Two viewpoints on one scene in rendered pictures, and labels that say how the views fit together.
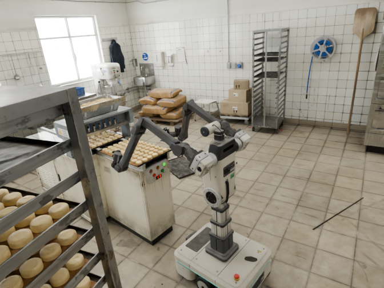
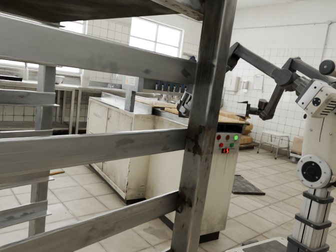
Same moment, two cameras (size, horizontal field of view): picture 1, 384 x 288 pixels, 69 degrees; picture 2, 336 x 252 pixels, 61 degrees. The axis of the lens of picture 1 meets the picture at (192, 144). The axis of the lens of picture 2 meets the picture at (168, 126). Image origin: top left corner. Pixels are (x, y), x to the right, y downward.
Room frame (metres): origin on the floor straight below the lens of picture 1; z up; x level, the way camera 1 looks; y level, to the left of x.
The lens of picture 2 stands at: (0.27, 0.22, 1.12)
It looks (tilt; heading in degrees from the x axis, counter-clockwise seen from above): 9 degrees down; 15
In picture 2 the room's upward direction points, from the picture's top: 8 degrees clockwise
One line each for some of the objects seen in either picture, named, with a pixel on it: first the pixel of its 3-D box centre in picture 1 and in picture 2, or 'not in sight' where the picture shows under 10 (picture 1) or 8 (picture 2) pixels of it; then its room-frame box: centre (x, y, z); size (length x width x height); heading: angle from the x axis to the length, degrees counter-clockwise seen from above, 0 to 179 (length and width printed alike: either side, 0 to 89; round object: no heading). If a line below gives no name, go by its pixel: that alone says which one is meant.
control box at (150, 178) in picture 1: (156, 171); (224, 143); (2.23, 0.33, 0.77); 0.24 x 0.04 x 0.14; 138
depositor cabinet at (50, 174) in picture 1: (86, 168); (135, 144); (3.13, 1.33, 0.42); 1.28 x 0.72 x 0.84; 48
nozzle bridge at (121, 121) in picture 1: (98, 130); (164, 94); (2.81, 0.98, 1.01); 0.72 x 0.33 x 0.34; 138
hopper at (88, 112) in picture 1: (93, 108); not in sight; (2.81, 0.98, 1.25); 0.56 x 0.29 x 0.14; 138
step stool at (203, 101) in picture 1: (207, 110); (275, 144); (6.04, -0.41, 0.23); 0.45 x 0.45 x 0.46; 48
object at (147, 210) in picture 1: (136, 190); (187, 170); (2.47, 0.60, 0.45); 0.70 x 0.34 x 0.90; 48
